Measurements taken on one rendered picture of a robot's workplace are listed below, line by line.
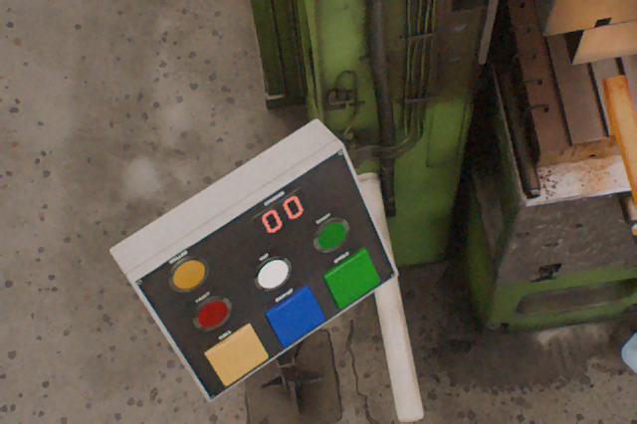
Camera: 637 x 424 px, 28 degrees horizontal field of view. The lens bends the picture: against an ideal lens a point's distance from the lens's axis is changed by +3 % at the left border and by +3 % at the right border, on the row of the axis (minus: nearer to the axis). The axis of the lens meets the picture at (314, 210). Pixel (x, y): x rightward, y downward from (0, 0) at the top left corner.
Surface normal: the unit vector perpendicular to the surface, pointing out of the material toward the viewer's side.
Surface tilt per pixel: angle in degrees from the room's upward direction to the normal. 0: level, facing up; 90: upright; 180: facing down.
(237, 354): 60
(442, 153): 90
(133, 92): 0
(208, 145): 0
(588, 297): 0
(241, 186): 30
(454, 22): 90
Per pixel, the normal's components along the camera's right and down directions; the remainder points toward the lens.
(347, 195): 0.46, 0.50
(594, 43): 0.15, 0.93
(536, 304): -0.04, -0.33
